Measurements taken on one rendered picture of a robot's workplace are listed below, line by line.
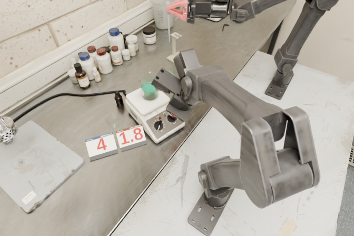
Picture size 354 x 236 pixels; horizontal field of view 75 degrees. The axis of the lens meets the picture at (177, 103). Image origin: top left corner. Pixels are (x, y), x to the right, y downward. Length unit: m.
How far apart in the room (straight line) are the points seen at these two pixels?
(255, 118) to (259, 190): 0.10
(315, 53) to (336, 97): 1.03
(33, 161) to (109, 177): 0.25
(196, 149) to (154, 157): 0.14
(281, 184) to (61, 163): 0.66
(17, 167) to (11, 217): 0.15
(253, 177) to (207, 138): 0.49
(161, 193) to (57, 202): 0.30
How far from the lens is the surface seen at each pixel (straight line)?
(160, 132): 0.79
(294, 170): 0.36
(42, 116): 1.02
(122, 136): 0.81
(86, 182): 0.78
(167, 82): 0.61
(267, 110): 0.36
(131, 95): 0.85
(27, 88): 1.09
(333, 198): 0.84
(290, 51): 0.98
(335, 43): 2.09
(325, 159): 0.91
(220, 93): 0.41
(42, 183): 0.82
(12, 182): 0.87
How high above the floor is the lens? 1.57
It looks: 46 degrees down
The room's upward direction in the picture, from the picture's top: straight up
